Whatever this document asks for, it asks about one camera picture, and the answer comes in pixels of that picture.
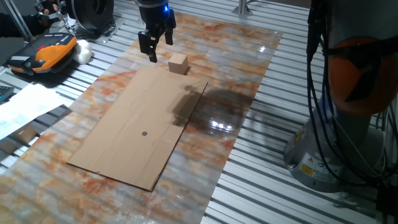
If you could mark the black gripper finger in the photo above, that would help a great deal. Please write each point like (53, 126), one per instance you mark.
(169, 36)
(148, 45)

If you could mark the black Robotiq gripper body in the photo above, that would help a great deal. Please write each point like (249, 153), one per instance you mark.
(154, 15)

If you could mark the light wooden cube block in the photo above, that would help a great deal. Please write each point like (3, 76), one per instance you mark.
(178, 63)

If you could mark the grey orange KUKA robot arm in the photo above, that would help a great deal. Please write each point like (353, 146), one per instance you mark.
(351, 77)

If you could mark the black sleeved person forearm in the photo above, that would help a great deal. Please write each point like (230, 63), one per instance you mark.
(15, 26)

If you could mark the person hand with black glove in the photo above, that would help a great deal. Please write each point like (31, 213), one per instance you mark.
(46, 8)

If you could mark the orange grey marble pattern mat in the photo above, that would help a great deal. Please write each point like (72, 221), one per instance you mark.
(217, 46)

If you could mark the brown cardboard sheet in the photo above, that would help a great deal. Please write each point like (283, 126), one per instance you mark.
(133, 109)

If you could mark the silver metal clamp stand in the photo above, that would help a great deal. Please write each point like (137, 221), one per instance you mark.
(63, 18)

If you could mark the orange black teach pendant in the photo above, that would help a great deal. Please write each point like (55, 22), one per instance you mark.
(46, 51)

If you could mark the slanted aluminium profile bar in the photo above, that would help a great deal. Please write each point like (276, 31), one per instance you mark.
(17, 20)

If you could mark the white paper sheet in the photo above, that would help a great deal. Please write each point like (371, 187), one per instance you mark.
(25, 105)

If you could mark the black computer keyboard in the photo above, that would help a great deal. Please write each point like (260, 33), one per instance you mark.
(4, 93)

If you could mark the small brown cardboard piece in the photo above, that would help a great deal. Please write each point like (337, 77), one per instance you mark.
(21, 137)

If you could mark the grey metal base plate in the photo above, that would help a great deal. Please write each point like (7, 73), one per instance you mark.
(107, 32)

